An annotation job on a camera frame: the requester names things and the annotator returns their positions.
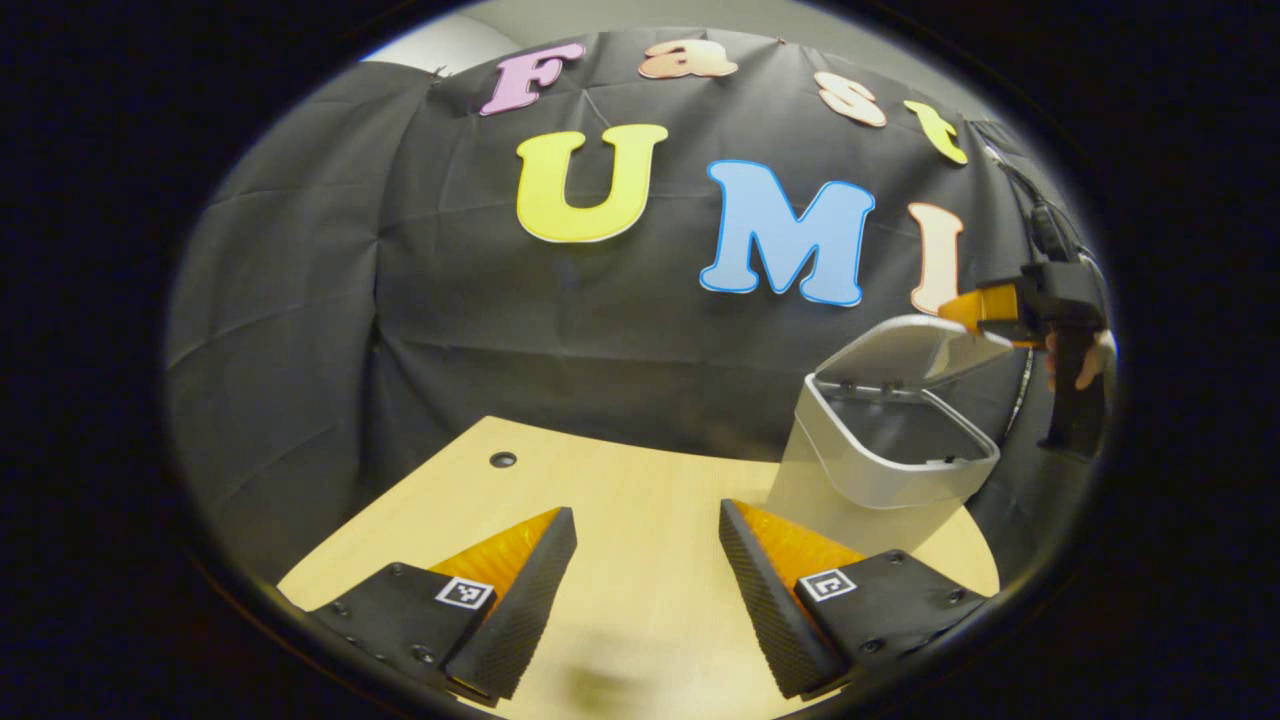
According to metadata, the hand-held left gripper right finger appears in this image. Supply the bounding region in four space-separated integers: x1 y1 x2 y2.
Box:
718 498 991 701

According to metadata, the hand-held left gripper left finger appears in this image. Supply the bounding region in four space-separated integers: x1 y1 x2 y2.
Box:
278 506 579 706

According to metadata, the black backdrop cloth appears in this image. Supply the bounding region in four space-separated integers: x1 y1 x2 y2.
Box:
165 28 1111 591

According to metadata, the wooden desktop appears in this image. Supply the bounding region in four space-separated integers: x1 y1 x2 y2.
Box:
275 415 1001 720

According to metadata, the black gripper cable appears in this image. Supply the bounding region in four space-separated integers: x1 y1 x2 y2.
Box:
985 120 1083 266

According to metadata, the white desktop garbage bin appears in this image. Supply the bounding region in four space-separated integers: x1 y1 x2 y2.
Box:
765 315 1013 556

